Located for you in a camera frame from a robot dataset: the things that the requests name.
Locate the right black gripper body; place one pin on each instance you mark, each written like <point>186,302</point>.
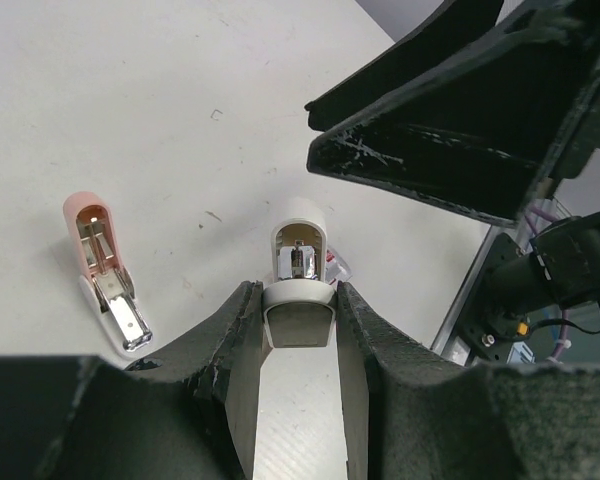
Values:
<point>564,123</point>

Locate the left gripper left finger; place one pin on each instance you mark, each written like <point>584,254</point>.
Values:
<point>186,411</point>

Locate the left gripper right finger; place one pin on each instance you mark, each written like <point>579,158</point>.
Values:
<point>410,414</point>

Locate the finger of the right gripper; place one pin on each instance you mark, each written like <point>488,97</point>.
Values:
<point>452,26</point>
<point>456,137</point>

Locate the white staple remover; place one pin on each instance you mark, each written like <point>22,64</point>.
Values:
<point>300,426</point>

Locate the pink white mini stapler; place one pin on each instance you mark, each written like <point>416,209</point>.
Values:
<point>104,280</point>

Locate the red white staple box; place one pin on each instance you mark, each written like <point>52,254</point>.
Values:
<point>336,268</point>

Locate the loose bent staple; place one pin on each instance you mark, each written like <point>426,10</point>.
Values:
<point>216,115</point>

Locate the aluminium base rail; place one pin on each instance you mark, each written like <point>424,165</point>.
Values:
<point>445,343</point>

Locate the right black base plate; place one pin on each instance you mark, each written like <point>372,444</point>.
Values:
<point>484,319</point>

